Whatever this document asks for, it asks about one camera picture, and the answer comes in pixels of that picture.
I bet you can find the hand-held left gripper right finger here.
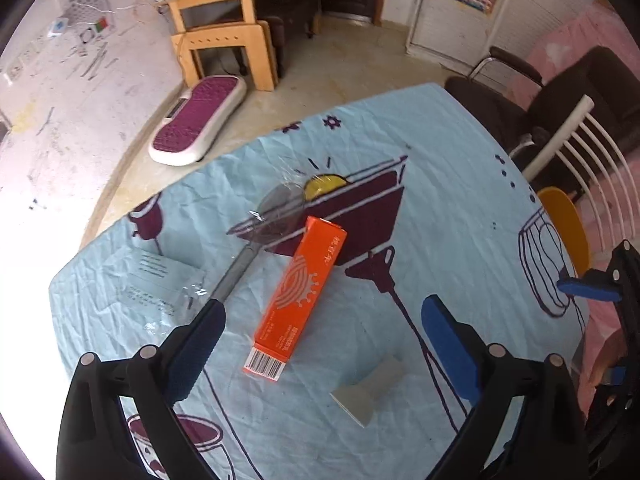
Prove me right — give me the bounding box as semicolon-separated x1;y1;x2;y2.
421;295;591;480

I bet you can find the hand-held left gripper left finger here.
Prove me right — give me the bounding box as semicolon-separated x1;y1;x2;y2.
55;299;227;480

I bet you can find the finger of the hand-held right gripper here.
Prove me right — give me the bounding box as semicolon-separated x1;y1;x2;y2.
556;239;640;361
595;365;632;397

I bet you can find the orange cardboard box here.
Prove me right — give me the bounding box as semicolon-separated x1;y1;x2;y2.
242;215;349;385

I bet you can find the clear printed plastic bag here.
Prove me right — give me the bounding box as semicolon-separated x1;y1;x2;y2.
112;247;209;337

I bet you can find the light blue printed tablecloth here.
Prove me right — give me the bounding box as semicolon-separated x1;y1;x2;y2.
48;82;594;480

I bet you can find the white chair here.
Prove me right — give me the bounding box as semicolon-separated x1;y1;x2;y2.
521;94;640;272

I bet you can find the black armchair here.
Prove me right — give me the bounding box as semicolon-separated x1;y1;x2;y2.
443;45;640;182

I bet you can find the purple white foot board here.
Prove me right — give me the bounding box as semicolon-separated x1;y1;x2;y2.
148;73;249;166

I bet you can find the pink blanket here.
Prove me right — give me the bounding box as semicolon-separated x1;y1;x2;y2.
507;7;640;127

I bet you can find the white cabinet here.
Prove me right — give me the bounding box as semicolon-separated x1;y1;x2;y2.
405;0;592;77

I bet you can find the wooden chair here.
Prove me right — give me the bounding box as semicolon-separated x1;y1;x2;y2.
170;19;280;92

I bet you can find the dark stool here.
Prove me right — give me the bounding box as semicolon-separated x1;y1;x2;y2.
255;0;324;79

